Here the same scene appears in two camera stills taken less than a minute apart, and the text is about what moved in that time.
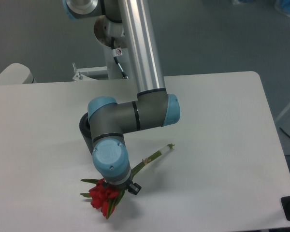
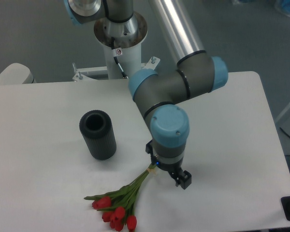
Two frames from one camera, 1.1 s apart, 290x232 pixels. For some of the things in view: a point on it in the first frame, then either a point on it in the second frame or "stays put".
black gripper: (123, 186) -> (174, 169)
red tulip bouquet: (104, 196) -> (118, 206)
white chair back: (16, 73) stays put
